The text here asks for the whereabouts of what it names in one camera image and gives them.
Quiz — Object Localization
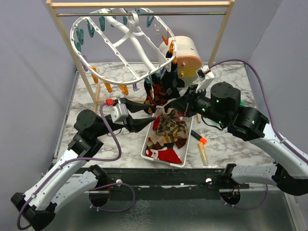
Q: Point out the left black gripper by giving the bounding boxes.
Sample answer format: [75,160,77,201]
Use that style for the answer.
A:
[94,97,157,138]

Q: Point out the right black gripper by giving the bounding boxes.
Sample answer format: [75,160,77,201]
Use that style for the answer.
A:
[169,84,227,126]

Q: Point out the beige brown argyle sock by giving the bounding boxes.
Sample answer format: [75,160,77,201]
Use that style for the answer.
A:
[146,108,189,150]

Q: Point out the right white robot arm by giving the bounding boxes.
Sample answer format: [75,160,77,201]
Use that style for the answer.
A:
[165,82,308,196]

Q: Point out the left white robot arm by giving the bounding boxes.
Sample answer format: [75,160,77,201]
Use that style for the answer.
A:
[11,98,154,231]

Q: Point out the white oval clip hanger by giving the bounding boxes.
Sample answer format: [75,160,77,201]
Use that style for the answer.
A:
[69,8,178,92]

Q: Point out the black red yellow argyle sock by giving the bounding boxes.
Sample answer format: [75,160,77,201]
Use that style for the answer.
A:
[144,74,159,115]

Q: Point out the red santa sock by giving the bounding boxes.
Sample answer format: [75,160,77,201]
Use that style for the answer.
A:
[145,148,182,164]
[152,116,161,131]

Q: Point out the black sock with label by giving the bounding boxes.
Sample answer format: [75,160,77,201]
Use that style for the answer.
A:
[161,57,185,99]

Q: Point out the black orange marker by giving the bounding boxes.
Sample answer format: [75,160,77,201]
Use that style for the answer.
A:
[191,130,207,144]

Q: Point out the cream cylindrical toy drum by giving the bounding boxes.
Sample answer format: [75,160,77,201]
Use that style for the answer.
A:
[157,35,203,85]

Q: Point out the white perforated plastic basket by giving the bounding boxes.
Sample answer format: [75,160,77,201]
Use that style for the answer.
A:
[141,106,193,167]

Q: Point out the yellow translucent tube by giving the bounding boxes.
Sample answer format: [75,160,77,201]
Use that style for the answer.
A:
[198,142,208,166]

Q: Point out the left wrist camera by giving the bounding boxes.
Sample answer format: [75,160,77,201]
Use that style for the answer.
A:
[110,103,128,124]

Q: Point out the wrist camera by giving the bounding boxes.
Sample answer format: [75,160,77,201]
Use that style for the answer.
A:
[110,103,128,124]
[196,65,215,93]

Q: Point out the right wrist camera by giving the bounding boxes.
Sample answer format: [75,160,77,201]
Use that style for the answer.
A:
[196,65,215,93]

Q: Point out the black metal base rail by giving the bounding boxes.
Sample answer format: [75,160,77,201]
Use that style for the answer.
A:
[48,166,250,200]

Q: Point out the wooden clothes rack frame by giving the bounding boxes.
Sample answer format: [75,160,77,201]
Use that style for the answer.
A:
[46,0,235,111]

